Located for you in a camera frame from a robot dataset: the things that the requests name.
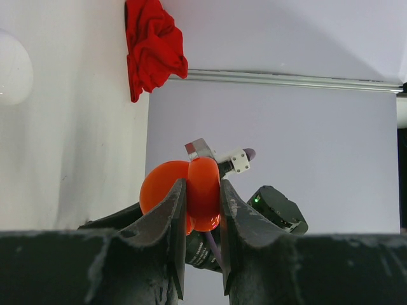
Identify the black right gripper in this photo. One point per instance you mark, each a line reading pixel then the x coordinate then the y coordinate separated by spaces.
pixel 145 261

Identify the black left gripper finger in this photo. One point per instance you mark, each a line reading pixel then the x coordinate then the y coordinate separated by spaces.
pixel 251 270

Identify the orange round earbud case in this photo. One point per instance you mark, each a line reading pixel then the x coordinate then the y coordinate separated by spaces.
pixel 202 191

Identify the white round earbud case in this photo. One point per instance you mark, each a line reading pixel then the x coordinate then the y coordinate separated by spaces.
pixel 16 70

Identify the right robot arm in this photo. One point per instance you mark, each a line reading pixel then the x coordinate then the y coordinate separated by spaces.
pixel 268 201

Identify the red crumpled cloth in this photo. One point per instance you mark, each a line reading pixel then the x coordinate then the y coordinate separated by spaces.
pixel 155 47

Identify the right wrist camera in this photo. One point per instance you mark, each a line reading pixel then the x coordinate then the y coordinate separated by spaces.
pixel 235 161

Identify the right aluminium frame post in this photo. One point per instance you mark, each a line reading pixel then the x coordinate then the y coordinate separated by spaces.
pixel 294 81

